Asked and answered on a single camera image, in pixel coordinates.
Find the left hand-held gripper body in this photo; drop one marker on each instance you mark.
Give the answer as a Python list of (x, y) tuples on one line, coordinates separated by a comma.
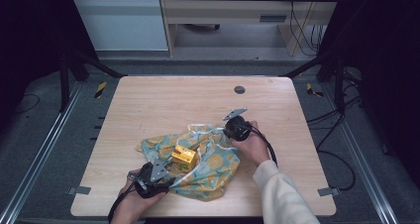
[(152, 181)]

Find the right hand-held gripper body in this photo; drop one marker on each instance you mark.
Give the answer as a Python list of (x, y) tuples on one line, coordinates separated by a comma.
[(237, 130)]

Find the yellow box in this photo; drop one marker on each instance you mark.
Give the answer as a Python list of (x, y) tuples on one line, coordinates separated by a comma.
[(184, 157)]

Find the teal orange-print garment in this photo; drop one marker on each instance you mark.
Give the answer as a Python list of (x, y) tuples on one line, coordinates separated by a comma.
[(214, 171)]

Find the person's right hand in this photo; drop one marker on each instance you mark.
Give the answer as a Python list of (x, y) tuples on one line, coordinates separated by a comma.
[(254, 148)]

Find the person's left hand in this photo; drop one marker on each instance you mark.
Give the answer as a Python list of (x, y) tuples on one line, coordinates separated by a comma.
[(132, 207)]

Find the grey round table grommet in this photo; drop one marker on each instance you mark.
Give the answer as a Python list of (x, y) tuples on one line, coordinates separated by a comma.
[(239, 89)]

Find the person's right cream sleeve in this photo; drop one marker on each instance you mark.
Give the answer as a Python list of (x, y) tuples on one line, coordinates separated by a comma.
[(284, 197)]

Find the yellow black striped tape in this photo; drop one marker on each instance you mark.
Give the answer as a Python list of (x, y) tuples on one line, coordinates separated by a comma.
[(312, 90), (100, 89)]

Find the black metal stand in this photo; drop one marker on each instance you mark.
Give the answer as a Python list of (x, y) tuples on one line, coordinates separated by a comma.
[(64, 85), (339, 85)]

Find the light wooden desk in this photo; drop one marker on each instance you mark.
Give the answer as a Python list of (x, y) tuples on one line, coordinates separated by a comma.
[(228, 11)]

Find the white cabinet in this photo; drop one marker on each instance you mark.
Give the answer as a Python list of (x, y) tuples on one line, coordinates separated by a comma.
[(122, 25)]

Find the grey metal table bracket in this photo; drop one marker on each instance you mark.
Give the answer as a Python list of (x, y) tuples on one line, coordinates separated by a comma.
[(328, 191), (79, 190)]

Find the aluminium floor rail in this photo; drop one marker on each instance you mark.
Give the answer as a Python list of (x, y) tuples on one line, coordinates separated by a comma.
[(363, 158), (43, 148)]

